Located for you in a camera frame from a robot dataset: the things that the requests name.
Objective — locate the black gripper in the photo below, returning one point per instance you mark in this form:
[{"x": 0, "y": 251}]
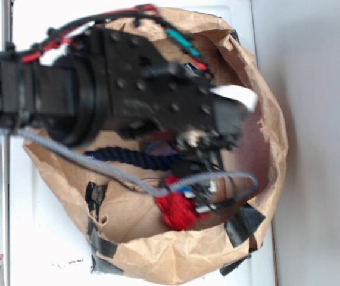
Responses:
[{"x": 150, "y": 96}]

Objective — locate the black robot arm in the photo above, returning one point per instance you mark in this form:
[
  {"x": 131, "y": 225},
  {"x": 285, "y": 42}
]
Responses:
[{"x": 70, "y": 98}]

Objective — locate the grey plush mouse toy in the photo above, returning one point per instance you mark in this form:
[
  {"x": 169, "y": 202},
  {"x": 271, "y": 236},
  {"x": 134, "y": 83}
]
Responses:
[{"x": 158, "y": 143}]

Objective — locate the brown paper bag bin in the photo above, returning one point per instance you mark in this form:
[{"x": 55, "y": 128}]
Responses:
[{"x": 125, "y": 228}]

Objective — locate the red crumpled paper ball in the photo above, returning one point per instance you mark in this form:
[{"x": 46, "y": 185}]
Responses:
[{"x": 179, "y": 209}]

